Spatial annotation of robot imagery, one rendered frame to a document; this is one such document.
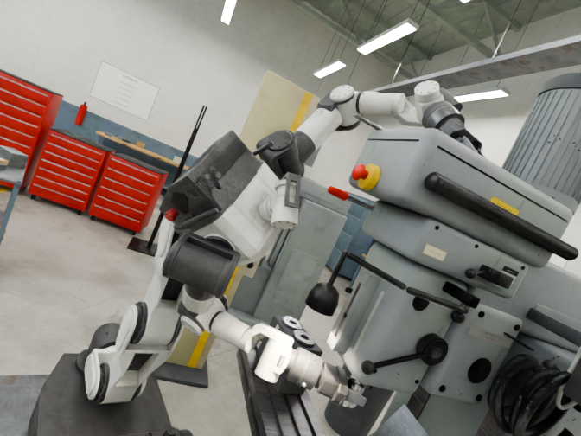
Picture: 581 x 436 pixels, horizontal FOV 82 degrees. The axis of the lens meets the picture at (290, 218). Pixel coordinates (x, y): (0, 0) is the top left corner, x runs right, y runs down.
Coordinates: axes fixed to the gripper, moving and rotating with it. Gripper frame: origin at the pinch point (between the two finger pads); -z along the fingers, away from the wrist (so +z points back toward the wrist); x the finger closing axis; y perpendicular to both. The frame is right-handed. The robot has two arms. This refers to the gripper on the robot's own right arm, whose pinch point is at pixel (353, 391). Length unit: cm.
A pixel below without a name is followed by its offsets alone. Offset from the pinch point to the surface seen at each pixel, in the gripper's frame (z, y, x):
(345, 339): 9.6, -14.3, -5.8
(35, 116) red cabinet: 398, 20, 337
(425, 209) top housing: 10, -50, -17
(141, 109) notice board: 514, -45, 766
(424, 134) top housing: 17, -63, -18
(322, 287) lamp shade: 21.3, -25.3, -11.9
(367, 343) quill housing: 5.9, -17.2, -10.1
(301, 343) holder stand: 12.9, 7.7, 31.0
